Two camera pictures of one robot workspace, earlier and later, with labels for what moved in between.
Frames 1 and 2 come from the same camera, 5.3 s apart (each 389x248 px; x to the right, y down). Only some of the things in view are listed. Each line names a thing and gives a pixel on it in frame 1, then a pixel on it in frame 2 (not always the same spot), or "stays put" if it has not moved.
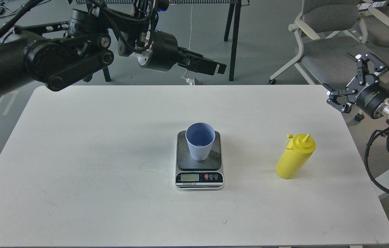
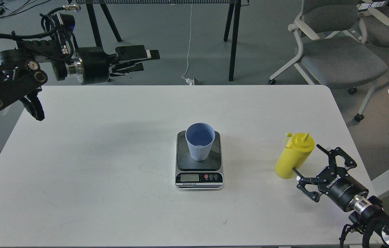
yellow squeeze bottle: x=299 y=148 stays put
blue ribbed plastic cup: x=200 y=136 stays put
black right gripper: x=371 y=93 to x=336 y=183
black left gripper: x=165 y=52 to x=91 y=65
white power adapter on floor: x=191 y=82 stays put
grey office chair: x=330 y=29 stays put
